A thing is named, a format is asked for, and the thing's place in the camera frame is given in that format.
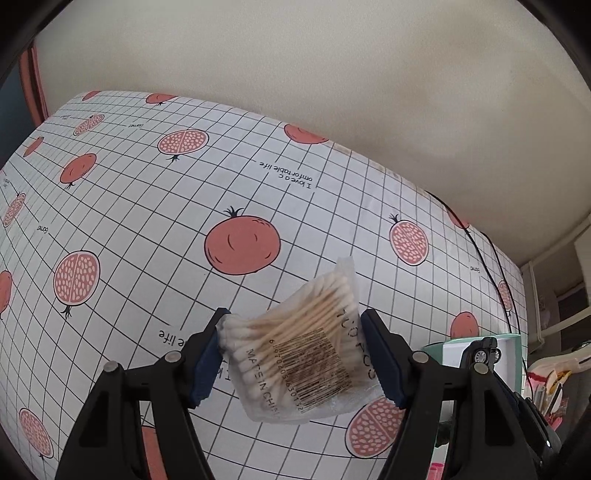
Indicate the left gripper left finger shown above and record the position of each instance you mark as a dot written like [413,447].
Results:
[203,359]

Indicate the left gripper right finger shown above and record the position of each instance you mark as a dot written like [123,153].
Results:
[390,355]

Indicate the cotton swab bag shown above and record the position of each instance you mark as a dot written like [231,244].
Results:
[307,357]

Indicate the black toy car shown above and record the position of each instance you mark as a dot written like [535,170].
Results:
[485,351]

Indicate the teal white shallow box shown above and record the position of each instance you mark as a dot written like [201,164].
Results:
[502,353]

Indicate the pomegranate grid tablecloth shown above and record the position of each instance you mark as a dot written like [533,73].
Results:
[128,218]

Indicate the white wooden shelf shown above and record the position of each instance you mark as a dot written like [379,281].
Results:
[557,284]

